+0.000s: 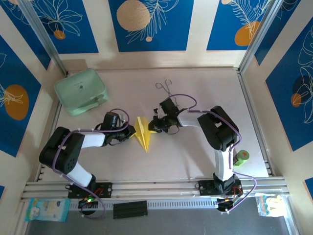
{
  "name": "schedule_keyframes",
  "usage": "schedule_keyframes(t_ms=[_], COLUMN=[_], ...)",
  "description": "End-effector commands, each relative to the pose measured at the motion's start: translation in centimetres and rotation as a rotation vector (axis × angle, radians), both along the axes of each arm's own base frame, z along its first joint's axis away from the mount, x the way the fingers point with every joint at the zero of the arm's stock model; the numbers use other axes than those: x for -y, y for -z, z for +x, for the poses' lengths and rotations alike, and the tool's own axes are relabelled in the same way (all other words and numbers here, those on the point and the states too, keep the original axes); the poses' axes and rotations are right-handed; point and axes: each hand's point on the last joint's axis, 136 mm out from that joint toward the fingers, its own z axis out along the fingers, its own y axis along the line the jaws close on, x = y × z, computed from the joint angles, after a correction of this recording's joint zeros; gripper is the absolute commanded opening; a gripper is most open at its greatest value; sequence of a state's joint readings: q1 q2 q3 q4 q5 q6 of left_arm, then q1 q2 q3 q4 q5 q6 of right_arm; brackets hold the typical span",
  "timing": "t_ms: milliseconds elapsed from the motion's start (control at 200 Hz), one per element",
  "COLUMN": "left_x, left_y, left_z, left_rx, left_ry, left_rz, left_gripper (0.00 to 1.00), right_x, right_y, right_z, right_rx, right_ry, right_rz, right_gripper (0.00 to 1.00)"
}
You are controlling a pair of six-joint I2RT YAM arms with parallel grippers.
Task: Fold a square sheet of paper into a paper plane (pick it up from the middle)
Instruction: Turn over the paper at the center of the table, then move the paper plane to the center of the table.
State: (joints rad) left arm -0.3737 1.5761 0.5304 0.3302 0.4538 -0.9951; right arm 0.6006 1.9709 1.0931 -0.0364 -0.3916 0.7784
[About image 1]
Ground yellow paper sheet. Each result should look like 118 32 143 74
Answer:
134 116 155 154

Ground mint green zip pouch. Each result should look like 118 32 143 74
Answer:
54 68 110 117

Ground black ribbed block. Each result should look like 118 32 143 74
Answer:
112 200 149 220

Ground black controller board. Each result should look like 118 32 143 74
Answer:
215 195 243 215
77 197 99 216

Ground blue and white wipes packet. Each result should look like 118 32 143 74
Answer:
24 197 71 223

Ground clear plastic zip bag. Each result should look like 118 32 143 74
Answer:
254 192 289 218

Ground metal wire tongs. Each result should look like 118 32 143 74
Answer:
155 78 180 106

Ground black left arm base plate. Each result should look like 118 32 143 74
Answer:
67 181 113 199

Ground aluminium frame rail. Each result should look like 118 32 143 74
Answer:
21 176 288 203

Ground aluminium side rail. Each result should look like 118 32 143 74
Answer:
236 69 276 177
34 99 63 182

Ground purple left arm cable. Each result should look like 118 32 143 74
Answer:
52 108 130 220

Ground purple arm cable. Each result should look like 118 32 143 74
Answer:
168 94 258 213
52 108 130 220

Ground grey slotted cable duct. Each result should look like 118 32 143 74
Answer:
69 198 218 211

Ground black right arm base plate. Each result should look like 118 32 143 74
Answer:
198 180 244 196

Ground blue floral wall poster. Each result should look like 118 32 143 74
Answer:
254 0 303 66
206 0 272 51
30 0 100 54
0 34 42 158
108 0 195 52
0 0 52 71
265 23 313 152

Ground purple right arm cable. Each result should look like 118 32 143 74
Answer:
168 94 258 213

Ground aluminium corner post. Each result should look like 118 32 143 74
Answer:
238 0 286 74
18 0 69 76

